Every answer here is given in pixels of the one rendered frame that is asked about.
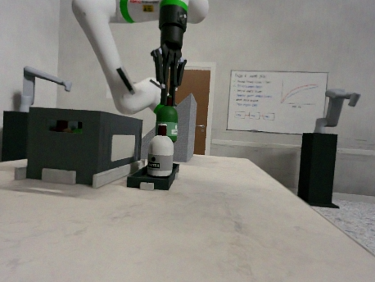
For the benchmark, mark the white bottle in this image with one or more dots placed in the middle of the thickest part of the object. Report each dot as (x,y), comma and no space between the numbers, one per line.
(160,154)

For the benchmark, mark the green bottle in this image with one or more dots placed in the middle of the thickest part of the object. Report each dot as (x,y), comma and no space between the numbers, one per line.
(79,130)
(168,115)

